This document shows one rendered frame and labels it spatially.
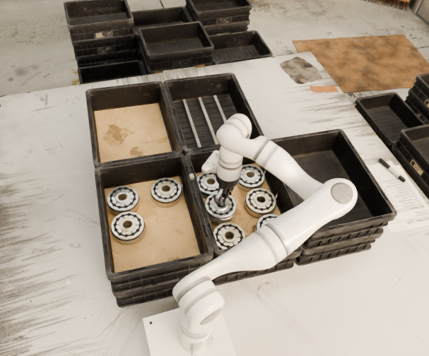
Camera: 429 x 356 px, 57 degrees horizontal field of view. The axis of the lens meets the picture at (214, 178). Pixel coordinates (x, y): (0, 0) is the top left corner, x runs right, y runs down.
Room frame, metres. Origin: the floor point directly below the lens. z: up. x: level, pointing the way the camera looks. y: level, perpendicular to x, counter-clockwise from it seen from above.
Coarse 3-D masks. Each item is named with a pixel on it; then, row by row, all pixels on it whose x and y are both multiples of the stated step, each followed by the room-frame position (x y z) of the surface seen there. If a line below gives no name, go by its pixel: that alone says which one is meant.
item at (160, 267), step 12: (168, 156) 0.88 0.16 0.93; (180, 156) 0.89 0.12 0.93; (96, 168) 0.80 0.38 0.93; (108, 168) 0.81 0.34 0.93; (96, 180) 0.75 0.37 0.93; (192, 192) 0.74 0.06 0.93; (204, 228) 0.62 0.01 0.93; (108, 252) 0.51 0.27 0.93; (108, 264) 0.47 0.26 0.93; (156, 264) 0.49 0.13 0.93; (168, 264) 0.49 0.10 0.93; (180, 264) 0.50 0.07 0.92; (192, 264) 0.51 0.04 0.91; (108, 276) 0.44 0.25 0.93; (120, 276) 0.44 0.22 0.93; (132, 276) 0.45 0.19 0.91
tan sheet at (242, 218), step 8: (264, 184) 0.88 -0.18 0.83; (232, 192) 0.83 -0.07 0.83; (240, 192) 0.84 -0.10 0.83; (248, 192) 0.84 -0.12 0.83; (240, 200) 0.81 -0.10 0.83; (240, 208) 0.77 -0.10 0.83; (240, 216) 0.74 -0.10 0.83; (248, 216) 0.74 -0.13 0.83; (216, 224) 0.70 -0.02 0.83; (240, 224) 0.71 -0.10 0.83; (248, 224) 0.71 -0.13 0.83; (256, 224) 0.71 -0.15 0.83; (248, 232) 0.68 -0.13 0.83
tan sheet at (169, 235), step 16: (144, 192) 0.80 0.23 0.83; (144, 208) 0.73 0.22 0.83; (160, 208) 0.74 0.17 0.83; (176, 208) 0.74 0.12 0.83; (160, 224) 0.68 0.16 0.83; (176, 224) 0.68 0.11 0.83; (112, 240) 0.60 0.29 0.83; (144, 240) 0.61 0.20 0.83; (160, 240) 0.62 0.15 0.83; (176, 240) 0.62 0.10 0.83; (192, 240) 0.63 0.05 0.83; (128, 256) 0.55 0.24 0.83; (144, 256) 0.56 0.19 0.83; (160, 256) 0.56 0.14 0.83; (176, 256) 0.57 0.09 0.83
